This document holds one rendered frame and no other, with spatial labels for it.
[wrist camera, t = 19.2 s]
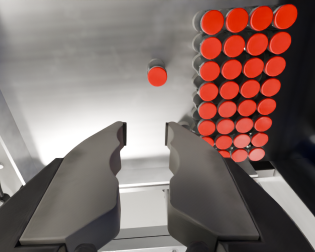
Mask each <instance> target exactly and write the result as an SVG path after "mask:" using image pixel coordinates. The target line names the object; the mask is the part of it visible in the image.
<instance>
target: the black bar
mask: <svg viewBox="0 0 315 252"><path fill-rule="evenodd" d="M250 164H251V165H252V167H253V168H254V170H255V171H256V173H257V174H258V176H257V177H251V178H252V179H256V178H268V177H273V176H274V172H275V168H274V166H273V165H272V164H271V163H270V162H269V161H258V162H250ZM157 186H169V183H164V184H150V185H137V186H123V187H119V189H132V188H144V187H157Z"/></svg>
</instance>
